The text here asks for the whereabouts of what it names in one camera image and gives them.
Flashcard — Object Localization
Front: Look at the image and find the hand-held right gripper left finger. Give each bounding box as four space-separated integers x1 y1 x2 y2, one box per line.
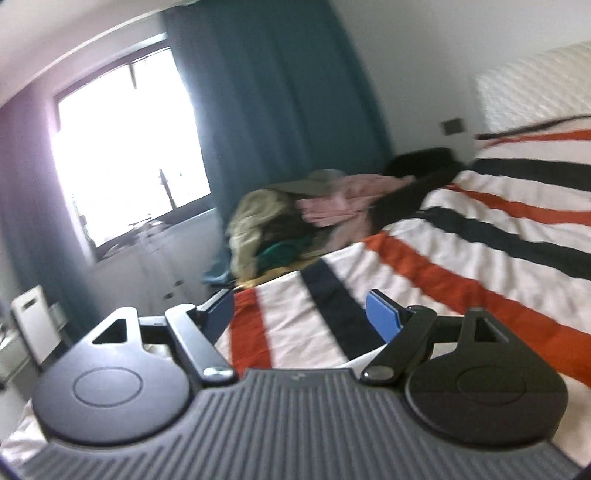
91 289 236 387

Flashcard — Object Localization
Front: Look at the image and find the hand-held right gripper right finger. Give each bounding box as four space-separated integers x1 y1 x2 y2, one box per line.
360 289 514 387

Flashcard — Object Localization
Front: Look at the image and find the pile of clothes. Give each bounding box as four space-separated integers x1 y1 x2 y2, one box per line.
224 169 416 280

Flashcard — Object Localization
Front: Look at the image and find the striped bed blanket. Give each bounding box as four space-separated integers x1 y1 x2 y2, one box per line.
9 116 591 467

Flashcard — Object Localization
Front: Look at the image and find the black garment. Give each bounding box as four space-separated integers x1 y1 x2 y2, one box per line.
368 148 472 236

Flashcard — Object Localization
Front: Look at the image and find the window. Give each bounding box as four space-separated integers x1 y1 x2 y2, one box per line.
52 39 218 265

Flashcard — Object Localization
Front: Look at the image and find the teal curtain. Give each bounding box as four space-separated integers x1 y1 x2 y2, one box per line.
161 0 397 282

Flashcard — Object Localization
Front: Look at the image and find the white padded headboard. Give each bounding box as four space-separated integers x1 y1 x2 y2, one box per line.
474 41 591 137

